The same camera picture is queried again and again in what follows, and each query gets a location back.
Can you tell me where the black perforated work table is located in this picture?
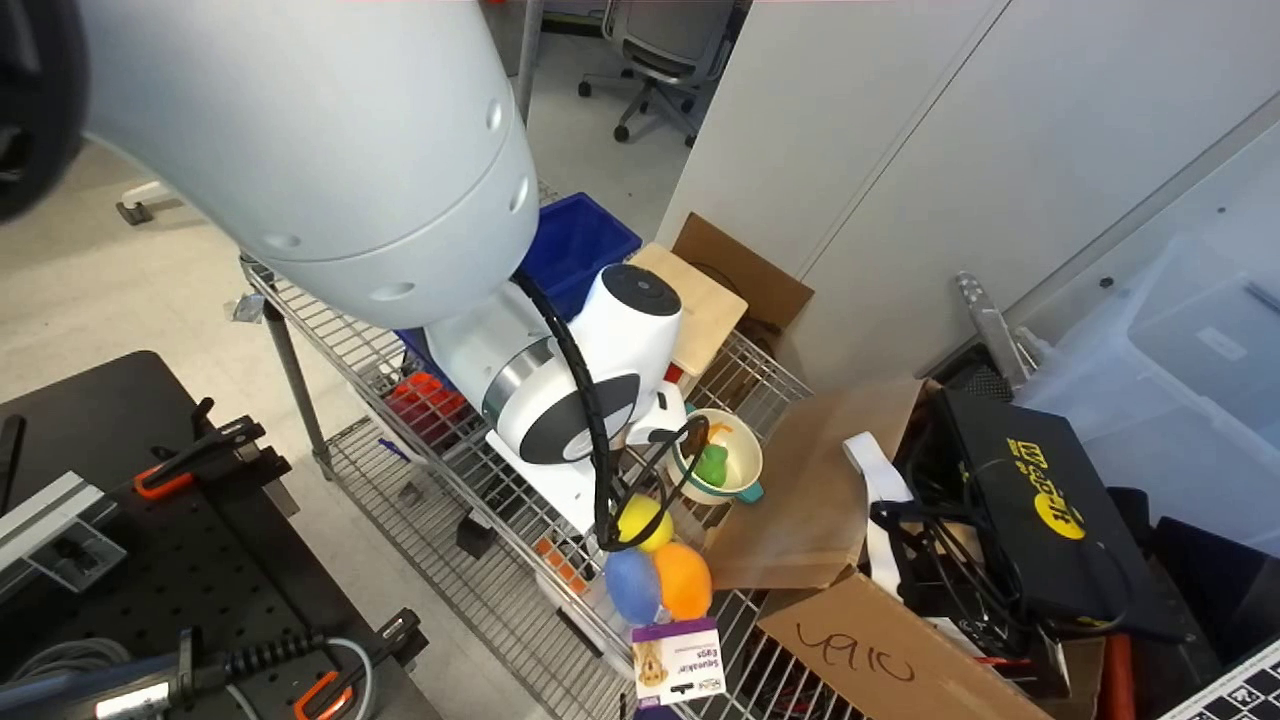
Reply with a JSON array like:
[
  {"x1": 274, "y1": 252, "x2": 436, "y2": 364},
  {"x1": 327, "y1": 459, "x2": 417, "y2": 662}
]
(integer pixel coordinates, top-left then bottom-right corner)
[{"x1": 0, "y1": 348, "x2": 444, "y2": 720}]

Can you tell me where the grey office chair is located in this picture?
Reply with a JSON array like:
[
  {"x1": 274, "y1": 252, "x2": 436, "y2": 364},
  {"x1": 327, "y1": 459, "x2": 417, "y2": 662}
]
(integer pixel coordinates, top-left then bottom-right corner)
[{"x1": 578, "y1": 0, "x2": 752, "y2": 146}]

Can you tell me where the blue plastic bin tray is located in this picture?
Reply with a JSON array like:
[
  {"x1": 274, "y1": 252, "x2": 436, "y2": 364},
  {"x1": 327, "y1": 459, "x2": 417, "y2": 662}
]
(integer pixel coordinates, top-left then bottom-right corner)
[{"x1": 397, "y1": 188, "x2": 646, "y2": 370}]

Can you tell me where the black clamp with orange handle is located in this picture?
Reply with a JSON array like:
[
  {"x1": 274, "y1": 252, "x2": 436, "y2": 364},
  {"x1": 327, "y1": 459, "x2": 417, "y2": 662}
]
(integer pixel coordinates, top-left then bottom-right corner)
[{"x1": 127, "y1": 395, "x2": 295, "y2": 508}]

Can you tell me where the black bag with yellow logo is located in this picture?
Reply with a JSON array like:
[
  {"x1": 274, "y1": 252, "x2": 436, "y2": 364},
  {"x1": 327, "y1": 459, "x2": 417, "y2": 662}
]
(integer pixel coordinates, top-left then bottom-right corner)
[{"x1": 935, "y1": 385, "x2": 1166, "y2": 632}]

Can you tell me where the black bar clamp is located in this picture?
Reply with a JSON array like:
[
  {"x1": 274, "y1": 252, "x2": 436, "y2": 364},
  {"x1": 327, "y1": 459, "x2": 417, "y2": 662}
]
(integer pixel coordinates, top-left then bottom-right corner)
[{"x1": 93, "y1": 609, "x2": 433, "y2": 720}]

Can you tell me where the brown cardboard sheet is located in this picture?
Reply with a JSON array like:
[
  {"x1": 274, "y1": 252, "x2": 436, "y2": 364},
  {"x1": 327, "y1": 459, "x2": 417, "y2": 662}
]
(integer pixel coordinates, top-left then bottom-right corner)
[{"x1": 672, "y1": 210, "x2": 815, "y2": 350}]

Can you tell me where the orange foam ball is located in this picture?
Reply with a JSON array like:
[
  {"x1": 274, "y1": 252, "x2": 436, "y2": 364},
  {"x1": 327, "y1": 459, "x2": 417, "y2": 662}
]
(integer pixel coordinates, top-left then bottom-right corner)
[{"x1": 652, "y1": 539, "x2": 716, "y2": 623}]

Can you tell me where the black robot cable hose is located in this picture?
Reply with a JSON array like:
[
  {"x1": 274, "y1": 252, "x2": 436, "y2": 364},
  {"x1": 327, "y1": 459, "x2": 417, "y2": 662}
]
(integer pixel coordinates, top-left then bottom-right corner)
[{"x1": 534, "y1": 283, "x2": 716, "y2": 554}]

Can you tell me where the white chair base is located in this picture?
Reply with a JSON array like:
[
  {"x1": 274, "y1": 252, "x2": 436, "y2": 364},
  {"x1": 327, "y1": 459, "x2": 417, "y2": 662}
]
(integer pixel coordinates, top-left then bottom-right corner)
[{"x1": 114, "y1": 177, "x2": 184, "y2": 232}]

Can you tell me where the red orange plastic item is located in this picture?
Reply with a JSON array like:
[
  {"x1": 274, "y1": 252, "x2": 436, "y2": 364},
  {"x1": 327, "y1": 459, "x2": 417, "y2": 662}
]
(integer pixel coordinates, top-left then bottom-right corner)
[{"x1": 386, "y1": 369, "x2": 472, "y2": 435}]

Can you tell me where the orange white package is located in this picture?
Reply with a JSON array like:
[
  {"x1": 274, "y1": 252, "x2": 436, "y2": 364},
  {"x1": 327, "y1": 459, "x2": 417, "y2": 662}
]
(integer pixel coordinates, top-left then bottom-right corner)
[{"x1": 534, "y1": 529, "x2": 603, "y2": 609}]

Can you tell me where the brown cardboard box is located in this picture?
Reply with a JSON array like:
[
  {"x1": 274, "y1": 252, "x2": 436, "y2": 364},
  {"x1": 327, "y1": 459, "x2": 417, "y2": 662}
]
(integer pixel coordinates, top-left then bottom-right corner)
[{"x1": 700, "y1": 376, "x2": 1055, "y2": 720}]

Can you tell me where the yellow foam ball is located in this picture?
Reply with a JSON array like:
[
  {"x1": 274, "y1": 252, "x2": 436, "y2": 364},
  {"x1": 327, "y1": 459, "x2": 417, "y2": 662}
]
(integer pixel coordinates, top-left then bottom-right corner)
[{"x1": 612, "y1": 490, "x2": 681, "y2": 554}]

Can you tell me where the clear plastic storage bin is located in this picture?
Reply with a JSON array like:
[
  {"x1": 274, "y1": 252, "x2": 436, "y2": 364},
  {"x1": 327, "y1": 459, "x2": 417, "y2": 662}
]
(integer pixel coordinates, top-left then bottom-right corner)
[{"x1": 1017, "y1": 234, "x2": 1280, "y2": 554}]

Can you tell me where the metal wire shelf rack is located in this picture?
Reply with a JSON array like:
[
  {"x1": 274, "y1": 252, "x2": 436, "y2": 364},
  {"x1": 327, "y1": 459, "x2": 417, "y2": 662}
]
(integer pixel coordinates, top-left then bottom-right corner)
[{"x1": 234, "y1": 252, "x2": 1074, "y2": 720}]

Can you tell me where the aluminium extrusion bar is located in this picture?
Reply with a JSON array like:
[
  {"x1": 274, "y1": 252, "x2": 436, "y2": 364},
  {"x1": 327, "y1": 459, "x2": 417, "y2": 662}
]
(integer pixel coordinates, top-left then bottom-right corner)
[{"x1": 0, "y1": 468, "x2": 133, "y2": 598}]

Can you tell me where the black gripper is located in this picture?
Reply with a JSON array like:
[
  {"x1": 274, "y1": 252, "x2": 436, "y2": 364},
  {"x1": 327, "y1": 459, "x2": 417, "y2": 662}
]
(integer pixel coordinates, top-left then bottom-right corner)
[{"x1": 612, "y1": 419, "x2": 681, "y2": 529}]

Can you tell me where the red plastic container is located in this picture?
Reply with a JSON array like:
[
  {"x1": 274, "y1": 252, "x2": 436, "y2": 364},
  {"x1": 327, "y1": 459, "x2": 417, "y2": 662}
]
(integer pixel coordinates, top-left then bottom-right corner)
[{"x1": 1095, "y1": 627, "x2": 1145, "y2": 720}]

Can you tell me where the silver metal bracket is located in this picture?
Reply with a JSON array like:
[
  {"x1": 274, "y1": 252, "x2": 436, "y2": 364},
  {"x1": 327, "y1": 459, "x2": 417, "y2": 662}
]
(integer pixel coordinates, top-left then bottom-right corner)
[{"x1": 952, "y1": 273, "x2": 1052, "y2": 393}]

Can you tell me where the white cup with teal handle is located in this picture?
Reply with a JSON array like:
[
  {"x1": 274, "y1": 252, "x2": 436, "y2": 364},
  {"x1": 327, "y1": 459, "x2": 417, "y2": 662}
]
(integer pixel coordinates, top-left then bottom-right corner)
[{"x1": 668, "y1": 403, "x2": 772, "y2": 512}]

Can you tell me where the purple white ball label card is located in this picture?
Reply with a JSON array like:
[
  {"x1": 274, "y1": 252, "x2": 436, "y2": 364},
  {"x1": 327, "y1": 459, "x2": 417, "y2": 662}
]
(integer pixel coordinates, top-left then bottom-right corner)
[{"x1": 629, "y1": 617, "x2": 732, "y2": 710}]

